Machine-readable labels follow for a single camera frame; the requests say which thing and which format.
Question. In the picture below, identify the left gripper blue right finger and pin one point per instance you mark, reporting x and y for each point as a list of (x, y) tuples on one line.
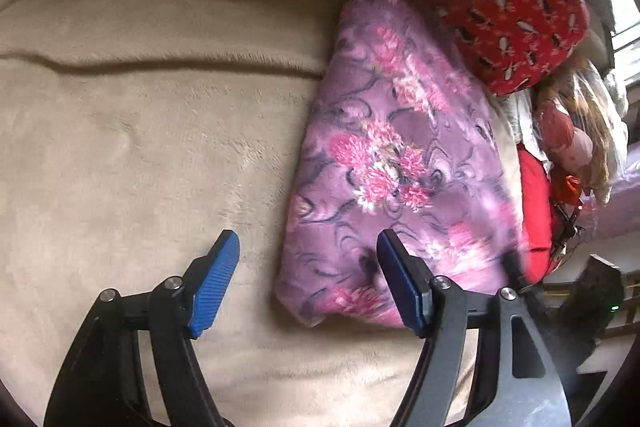
[(408, 279)]

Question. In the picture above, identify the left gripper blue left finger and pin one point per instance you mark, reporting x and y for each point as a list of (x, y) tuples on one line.
[(206, 281)]

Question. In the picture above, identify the purple floral fleece garment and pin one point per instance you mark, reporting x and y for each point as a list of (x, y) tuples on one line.
[(399, 137)]

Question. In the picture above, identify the red cloth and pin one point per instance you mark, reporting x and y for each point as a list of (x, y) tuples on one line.
[(537, 216)]

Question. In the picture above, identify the beige fleece blanket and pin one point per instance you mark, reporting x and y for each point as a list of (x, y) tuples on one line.
[(132, 133)]

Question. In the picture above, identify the doll in plastic bag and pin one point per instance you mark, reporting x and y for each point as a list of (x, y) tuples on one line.
[(579, 114)]

